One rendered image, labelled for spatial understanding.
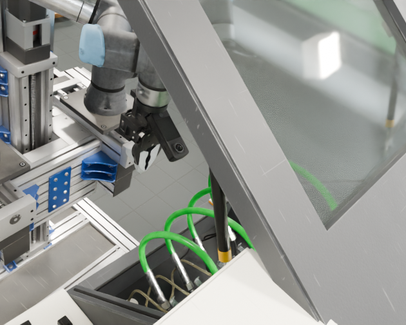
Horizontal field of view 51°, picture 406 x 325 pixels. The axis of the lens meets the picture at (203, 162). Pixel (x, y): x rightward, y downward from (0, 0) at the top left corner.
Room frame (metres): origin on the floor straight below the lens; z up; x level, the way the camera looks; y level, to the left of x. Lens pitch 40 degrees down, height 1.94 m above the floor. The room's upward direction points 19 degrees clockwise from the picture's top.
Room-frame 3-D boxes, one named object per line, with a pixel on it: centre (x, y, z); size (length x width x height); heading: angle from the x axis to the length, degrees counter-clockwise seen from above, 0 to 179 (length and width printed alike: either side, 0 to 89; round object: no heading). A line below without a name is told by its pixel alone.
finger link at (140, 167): (0.74, 0.16, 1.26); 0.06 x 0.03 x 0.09; 59
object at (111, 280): (0.82, 0.02, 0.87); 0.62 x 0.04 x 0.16; 149
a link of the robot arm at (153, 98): (0.75, 0.15, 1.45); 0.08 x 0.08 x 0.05
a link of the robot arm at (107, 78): (1.21, 0.39, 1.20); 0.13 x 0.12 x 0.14; 139
